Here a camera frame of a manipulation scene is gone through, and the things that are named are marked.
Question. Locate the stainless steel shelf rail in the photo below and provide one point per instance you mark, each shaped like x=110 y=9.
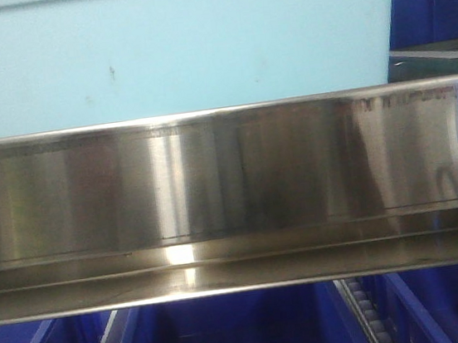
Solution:
x=291 y=191

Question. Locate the light blue plastic bin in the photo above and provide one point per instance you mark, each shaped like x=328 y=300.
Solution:
x=69 y=63

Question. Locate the dark blue bin lower right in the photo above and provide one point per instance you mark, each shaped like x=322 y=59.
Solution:
x=419 y=306

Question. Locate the roller track strip right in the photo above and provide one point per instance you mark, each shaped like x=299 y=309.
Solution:
x=363 y=310

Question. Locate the dark blue bin lower middle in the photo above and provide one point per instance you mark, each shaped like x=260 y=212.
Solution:
x=309 y=313

